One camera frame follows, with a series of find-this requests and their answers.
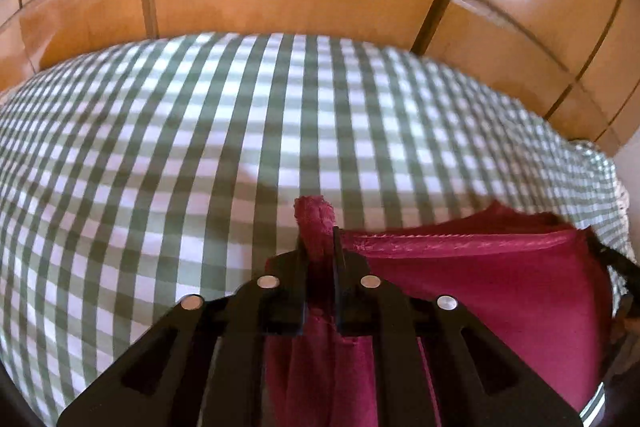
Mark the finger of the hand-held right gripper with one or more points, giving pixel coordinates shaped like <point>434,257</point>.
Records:
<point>620,264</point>

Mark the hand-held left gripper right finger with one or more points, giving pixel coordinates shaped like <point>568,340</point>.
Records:
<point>340,289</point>

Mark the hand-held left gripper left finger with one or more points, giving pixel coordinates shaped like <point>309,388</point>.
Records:
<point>299,289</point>

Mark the dark red cloth garment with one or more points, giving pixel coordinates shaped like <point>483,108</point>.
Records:
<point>500,287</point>

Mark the green white checked blanket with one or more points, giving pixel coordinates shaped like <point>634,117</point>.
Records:
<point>175,147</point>

